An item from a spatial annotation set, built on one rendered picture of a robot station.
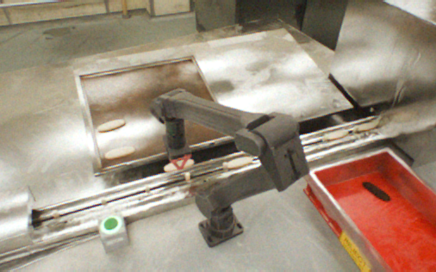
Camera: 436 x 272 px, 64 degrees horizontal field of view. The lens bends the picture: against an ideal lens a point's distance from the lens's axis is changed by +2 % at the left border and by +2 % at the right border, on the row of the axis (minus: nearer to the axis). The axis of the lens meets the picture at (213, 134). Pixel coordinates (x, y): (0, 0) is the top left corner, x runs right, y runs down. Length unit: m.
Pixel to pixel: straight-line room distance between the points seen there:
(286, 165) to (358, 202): 0.62
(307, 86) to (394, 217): 0.64
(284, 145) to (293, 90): 0.88
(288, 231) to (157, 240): 0.40
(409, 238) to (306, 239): 0.31
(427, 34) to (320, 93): 0.46
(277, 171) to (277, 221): 0.50
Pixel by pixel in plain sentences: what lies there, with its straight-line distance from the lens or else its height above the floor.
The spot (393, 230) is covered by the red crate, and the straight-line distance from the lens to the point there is 1.22.
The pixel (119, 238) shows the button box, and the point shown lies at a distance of 1.04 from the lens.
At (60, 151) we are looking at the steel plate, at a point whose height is 0.82.
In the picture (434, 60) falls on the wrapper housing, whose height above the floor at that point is 1.21.
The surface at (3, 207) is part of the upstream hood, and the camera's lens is 1.18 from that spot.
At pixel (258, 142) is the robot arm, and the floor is 1.32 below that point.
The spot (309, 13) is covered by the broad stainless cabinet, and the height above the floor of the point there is 0.59.
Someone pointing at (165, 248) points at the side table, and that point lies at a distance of 1.06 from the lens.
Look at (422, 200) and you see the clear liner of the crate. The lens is 1.27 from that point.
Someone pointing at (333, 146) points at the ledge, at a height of 0.86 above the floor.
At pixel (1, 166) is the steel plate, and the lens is 1.47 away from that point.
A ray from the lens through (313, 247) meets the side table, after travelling 1.10.
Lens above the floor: 1.73
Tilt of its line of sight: 41 degrees down
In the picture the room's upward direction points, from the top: straight up
